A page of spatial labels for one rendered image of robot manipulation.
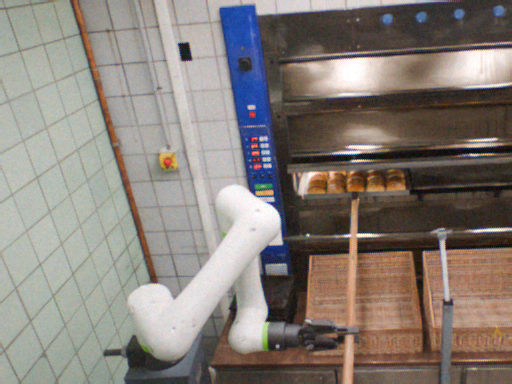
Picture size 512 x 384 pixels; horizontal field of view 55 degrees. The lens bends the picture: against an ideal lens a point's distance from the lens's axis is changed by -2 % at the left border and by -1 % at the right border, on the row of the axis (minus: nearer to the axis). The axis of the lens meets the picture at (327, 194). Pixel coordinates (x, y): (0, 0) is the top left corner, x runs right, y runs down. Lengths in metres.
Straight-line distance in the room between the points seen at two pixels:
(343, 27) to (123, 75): 1.07
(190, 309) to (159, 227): 1.47
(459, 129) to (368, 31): 0.63
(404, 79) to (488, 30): 0.42
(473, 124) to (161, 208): 1.67
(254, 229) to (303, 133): 1.10
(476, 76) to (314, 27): 0.76
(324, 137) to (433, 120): 0.53
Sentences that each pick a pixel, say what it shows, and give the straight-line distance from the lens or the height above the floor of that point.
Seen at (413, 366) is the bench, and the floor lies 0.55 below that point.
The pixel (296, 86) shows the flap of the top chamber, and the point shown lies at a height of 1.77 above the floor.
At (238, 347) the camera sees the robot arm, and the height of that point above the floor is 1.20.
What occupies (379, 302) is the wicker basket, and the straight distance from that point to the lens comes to 2.76.
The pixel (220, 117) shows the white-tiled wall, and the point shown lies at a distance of 2.48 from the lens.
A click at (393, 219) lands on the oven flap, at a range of 2.62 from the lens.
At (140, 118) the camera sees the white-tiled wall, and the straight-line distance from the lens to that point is 2.62.
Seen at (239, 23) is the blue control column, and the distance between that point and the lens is 2.32.
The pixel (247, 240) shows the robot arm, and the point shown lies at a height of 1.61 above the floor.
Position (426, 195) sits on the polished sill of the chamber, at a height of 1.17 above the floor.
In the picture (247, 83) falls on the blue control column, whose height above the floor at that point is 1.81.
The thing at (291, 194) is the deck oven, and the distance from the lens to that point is 2.57.
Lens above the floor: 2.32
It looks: 26 degrees down
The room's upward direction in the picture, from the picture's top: 5 degrees counter-clockwise
